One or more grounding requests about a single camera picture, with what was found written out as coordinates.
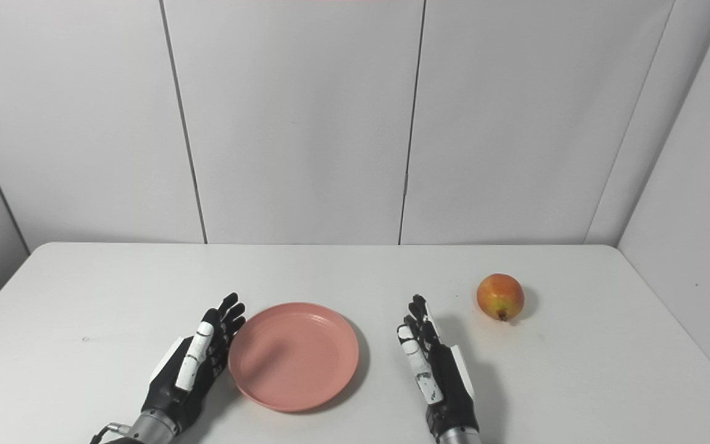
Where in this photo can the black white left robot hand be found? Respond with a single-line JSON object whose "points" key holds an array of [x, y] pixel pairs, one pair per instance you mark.
{"points": [[188, 376]]}

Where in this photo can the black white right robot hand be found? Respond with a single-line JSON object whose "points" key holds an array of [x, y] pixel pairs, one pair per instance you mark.
{"points": [[438, 376]]}

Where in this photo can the red-yellow apple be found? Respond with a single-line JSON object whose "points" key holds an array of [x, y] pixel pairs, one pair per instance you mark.
{"points": [[499, 295]]}

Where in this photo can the pink round plate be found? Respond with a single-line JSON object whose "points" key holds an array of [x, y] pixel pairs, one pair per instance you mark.
{"points": [[293, 356]]}

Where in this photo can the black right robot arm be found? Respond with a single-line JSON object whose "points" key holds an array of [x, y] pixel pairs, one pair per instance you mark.
{"points": [[460, 436]]}

